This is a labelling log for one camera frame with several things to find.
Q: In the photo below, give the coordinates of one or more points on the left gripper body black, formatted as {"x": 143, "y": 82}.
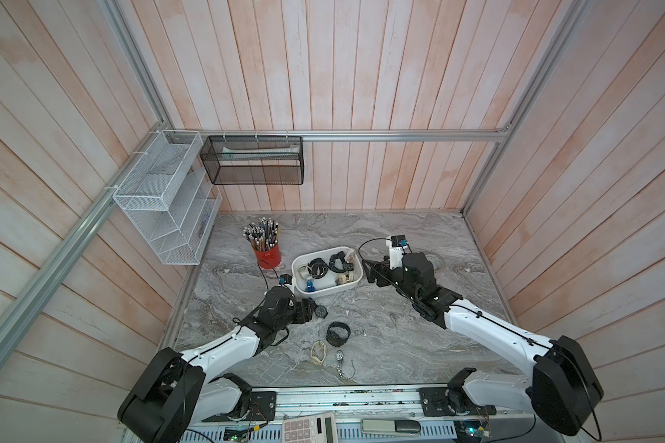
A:
{"x": 301, "y": 313}

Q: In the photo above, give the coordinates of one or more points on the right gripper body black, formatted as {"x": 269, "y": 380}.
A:
{"x": 388, "y": 277}

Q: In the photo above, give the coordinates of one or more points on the black analog watch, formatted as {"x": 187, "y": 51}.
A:
{"x": 321, "y": 312}

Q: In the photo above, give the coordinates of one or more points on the silver rose gold watch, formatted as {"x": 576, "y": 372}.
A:
{"x": 351, "y": 257}

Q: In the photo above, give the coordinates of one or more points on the cream gold watch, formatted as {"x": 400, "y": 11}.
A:
{"x": 342, "y": 279}

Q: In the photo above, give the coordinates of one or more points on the large black digital watch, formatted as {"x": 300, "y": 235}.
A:
{"x": 338, "y": 334}

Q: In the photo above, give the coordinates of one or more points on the black chunky watch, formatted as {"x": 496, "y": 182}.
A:
{"x": 337, "y": 263}
{"x": 317, "y": 268}

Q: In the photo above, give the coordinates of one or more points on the silver chain pocket watch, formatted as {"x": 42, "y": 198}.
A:
{"x": 346, "y": 370}

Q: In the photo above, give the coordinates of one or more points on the black watch green dial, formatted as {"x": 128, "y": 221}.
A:
{"x": 345, "y": 267}

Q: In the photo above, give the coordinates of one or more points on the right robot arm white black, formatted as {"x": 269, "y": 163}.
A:
{"x": 557, "y": 385}

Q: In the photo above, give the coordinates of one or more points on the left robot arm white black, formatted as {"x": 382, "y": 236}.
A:
{"x": 180, "y": 389}

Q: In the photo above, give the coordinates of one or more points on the white storage box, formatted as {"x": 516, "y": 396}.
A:
{"x": 325, "y": 285}

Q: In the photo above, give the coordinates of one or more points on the clear tape roll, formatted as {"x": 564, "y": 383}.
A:
{"x": 436, "y": 261}

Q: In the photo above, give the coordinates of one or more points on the red pencil cup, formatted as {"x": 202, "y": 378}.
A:
{"x": 270, "y": 258}

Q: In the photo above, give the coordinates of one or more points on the white calculator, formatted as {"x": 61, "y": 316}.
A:
{"x": 321, "y": 428}

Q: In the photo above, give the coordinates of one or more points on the grey black stapler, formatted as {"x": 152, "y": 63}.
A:
{"x": 388, "y": 427}

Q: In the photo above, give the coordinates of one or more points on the black mesh basket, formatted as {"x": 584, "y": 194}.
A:
{"x": 254, "y": 160}

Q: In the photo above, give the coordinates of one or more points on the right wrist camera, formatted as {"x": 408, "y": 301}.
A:
{"x": 397, "y": 247}

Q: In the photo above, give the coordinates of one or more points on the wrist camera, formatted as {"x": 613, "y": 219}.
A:
{"x": 397, "y": 247}
{"x": 286, "y": 281}

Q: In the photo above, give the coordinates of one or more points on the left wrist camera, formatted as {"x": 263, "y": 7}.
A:
{"x": 286, "y": 281}

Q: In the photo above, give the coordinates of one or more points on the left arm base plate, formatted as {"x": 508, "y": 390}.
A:
{"x": 255, "y": 406}

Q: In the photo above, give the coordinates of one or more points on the aluminium front frame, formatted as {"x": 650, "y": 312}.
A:
{"x": 375, "y": 400}

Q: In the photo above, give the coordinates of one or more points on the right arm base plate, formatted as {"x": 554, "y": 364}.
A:
{"x": 438, "y": 402}

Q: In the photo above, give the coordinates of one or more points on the aluminium rail back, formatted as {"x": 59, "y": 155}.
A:
{"x": 378, "y": 135}

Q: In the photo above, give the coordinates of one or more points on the aluminium rail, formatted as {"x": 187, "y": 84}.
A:
{"x": 33, "y": 298}
{"x": 378, "y": 135}

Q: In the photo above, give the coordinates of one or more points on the white wire mesh shelf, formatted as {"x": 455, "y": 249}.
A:
{"x": 168, "y": 198}

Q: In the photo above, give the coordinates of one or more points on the aluminium rail left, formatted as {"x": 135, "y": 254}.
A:
{"x": 33, "y": 298}

